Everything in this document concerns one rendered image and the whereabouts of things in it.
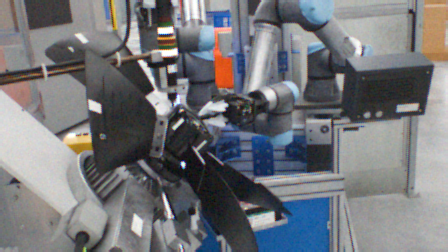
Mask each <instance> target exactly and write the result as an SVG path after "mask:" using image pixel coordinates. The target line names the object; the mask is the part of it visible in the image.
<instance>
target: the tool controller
mask: <svg viewBox="0 0 448 252"><path fill-rule="evenodd" d="M434 66H435V65H434V64H433V63H432V62H431V61H430V60H429V59H428V58H427V57H426V56H424V55H423V54H422V53H421V52H420V51H416V52H408V53H399V54H383V55H375V56H358V57H351V58H346V63H345V70H344V84H343V91H342V105H341V107H342V109H343V110H344V112H345V113H346V115H347V116H348V117H349V119H350V121H351V122H354V121H369V120H376V119H390V118H398V117H405V116H420V115H424V114H425V109H426V106H427V100H428V96H429V90H430V86H431V79H432V76H433V73H434Z"/></svg>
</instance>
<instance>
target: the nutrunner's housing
mask: <svg viewBox="0 0 448 252"><path fill-rule="evenodd" d="M163 60H166V63H167V67H166V74H167V75H166V81H167V86H176V85H178V81H177V67H176V56H174V57H169V58H163ZM166 94H167V99H168V100H176V99H177V98H178V94H177V92H175V93H166Z"/></svg>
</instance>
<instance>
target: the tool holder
mask: <svg viewBox="0 0 448 252"><path fill-rule="evenodd" d="M145 53H149V55H150V58H149V59H146V63H147V67H150V68H153V76H154V82H155V87H157V91H158V92H159V93H175V92H178V91H183V90H185V88H186V86H185V83H183V82H178V85H176V86H167V81H166V75H167V74H166V67H167V63H166V60H163V58H162V51H157V52H150V51H149V52H145Z"/></svg>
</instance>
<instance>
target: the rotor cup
mask: <svg viewBox="0 0 448 252"><path fill-rule="evenodd" d="M165 116H166V118H167V120H168V123H167V128H166V136H165V140H164V148H163V152H162V156H161V157H160V158H157V157H154V156H149V157H148V158H146V161H148V163H150V165H152V167H153V168H155V170H157V172H159V173H160V174H161V175H163V176H164V177H166V178H167V179H169V180H171V181H173V182H180V180H182V179H183V177H184V176H183V170H184V168H183V166H182V164H181V163H182V162H183V161H186V158H187V153H188V150H189V147H190V145H192V147H194V148H195V149H197V147H199V145H200V144H201V143H202V142H204V141H206V143H205V144H204V145H203V146H202V147H201V148H200V149H199V150H198V151H197V152H198V153H199V154H201V153H202V152H203V151H204V150H205V149H206V148H207V147H208V146H209V145H210V144H211V143H212V142H213V140H214V137H213V134H212V133H211V130H209V128H208V127H207V126H206V124H205V123H204V122H203V121H202V120H201V119H200V118H199V116H197V114H195V113H194V112H192V110H191V109H189V108H188V107H186V106H185V105H183V104H180V103H178V104H177V105H175V106H174V107H173V108H172V109H171V110H170V111H169V112H168V113H167V114H166V115H165ZM180 119H183V120H184V121H183V123H181V124H180V126H178V127H177V128H176V129H175V130H173V126H175V125H176V123H178V121H180ZM192 119H194V120H196V121H197V122H198V123H199V126H197V125H196V124H195V123H194V121H192Z"/></svg>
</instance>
